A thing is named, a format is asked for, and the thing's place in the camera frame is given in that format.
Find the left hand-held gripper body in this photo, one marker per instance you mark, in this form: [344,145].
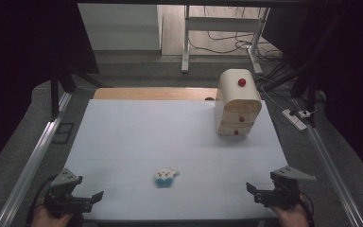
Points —
[61,195]

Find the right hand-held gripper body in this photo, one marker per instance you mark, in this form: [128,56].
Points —
[285,192]

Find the clear drawer with red knob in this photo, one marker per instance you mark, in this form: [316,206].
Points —
[228,130]
[231,118]

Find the white and blue plush toy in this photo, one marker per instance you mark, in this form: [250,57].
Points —
[165,177]

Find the wooden drawer cabinet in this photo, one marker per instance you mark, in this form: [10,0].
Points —
[236,94]

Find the person's right hand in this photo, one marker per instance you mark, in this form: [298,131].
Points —
[293,217]

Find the person's left hand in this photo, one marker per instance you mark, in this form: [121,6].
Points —
[44,219]

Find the white power strip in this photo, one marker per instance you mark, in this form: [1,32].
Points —
[293,119]

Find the white plug adapter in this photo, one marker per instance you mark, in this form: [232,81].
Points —
[304,113]

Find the white table mat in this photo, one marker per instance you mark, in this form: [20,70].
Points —
[154,138]

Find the wooden table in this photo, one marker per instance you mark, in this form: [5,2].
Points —
[151,93]

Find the black curtain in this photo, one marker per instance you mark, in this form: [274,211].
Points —
[19,63]
[343,63]

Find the white partition panel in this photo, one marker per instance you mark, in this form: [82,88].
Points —
[119,26]

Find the aluminium rail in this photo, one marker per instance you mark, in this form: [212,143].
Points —
[331,164]
[31,164]

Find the white desk frame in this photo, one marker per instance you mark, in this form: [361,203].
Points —
[223,23]

